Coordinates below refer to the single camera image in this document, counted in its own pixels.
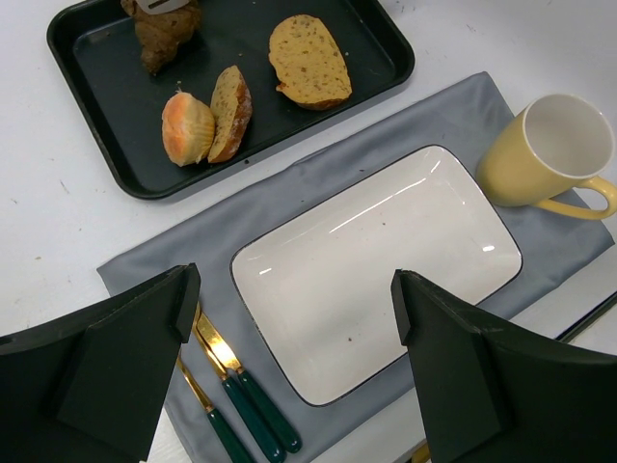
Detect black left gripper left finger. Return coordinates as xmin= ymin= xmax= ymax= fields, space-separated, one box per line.
xmin=1 ymin=264 xmax=201 ymax=462

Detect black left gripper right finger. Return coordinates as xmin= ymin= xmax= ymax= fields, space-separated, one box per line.
xmin=390 ymin=270 xmax=616 ymax=462

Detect brown chocolate croissant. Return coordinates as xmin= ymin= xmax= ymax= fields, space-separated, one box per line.
xmin=120 ymin=1 xmax=201 ymax=75

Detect silver metal tongs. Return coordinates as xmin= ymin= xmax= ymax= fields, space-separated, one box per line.
xmin=136 ymin=0 xmax=190 ymax=15

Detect round pale bread roll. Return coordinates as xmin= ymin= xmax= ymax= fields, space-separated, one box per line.
xmin=162 ymin=92 xmax=215 ymax=167

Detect brown crusted bread wedge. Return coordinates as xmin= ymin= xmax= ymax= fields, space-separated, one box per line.
xmin=207 ymin=66 xmax=253 ymax=164

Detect tan seeded bread slice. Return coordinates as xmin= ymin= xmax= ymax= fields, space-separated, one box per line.
xmin=268 ymin=14 xmax=353 ymax=110

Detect white rectangular plate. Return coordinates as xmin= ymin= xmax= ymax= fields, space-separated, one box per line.
xmin=230 ymin=146 xmax=523 ymax=406

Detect yellow ceramic mug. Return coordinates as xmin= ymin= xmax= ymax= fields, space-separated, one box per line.
xmin=476 ymin=94 xmax=616 ymax=220

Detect gold fork green handle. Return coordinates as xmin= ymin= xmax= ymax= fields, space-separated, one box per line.
xmin=176 ymin=355 xmax=254 ymax=463

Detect gold knife green handle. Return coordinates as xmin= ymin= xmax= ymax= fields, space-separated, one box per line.
xmin=192 ymin=305 xmax=303 ymax=462

